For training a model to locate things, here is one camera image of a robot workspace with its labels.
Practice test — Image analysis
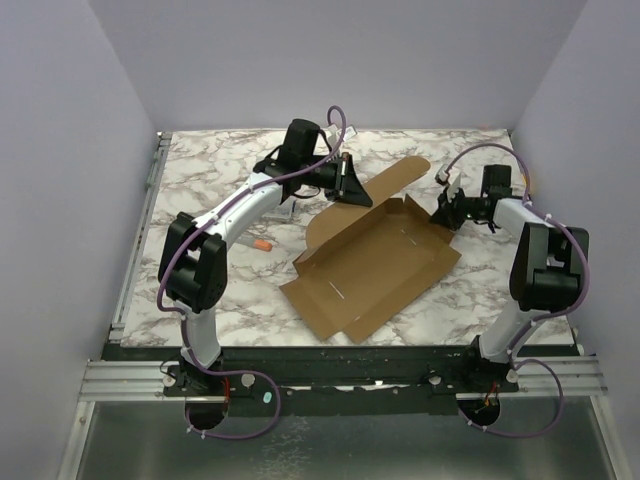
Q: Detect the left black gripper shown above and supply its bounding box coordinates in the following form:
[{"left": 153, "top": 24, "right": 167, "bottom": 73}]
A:
[{"left": 300, "top": 152, "right": 372, "bottom": 207}]

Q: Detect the brown cardboard box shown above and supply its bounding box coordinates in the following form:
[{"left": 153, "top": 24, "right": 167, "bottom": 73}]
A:
[{"left": 280, "top": 156, "right": 461, "bottom": 344}]

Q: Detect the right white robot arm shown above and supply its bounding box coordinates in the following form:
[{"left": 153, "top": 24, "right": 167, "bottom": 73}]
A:
[{"left": 431, "top": 164, "right": 590, "bottom": 391}]

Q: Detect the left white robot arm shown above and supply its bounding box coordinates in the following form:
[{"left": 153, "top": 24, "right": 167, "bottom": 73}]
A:
[{"left": 157, "top": 119, "right": 373, "bottom": 395}]

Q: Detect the clear plastic screw organizer box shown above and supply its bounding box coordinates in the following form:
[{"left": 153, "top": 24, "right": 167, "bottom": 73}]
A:
[{"left": 264, "top": 198, "right": 296, "bottom": 222}]

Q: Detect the orange capped marker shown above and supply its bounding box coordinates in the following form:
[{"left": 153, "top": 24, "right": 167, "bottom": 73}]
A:
[{"left": 239, "top": 239, "right": 273, "bottom": 252}]

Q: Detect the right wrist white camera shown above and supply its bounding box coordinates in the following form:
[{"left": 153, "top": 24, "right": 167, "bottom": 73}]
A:
[{"left": 435, "top": 166, "right": 461, "bottom": 202}]

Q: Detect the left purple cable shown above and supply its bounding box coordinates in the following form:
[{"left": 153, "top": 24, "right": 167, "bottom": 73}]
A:
[{"left": 157, "top": 105, "right": 351, "bottom": 442}]

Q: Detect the black metal base rail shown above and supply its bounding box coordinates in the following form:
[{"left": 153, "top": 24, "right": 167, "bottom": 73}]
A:
[{"left": 102, "top": 344, "right": 518, "bottom": 426}]

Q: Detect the aluminium front extrusion rail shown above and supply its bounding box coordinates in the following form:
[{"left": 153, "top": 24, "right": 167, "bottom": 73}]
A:
[{"left": 79, "top": 356, "right": 607, "bottom": 403}]

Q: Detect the aluminium side rail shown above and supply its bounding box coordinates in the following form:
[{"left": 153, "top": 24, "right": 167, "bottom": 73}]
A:
[{"left": 107, "top": 132, "right": 173, "bottom": 344}]

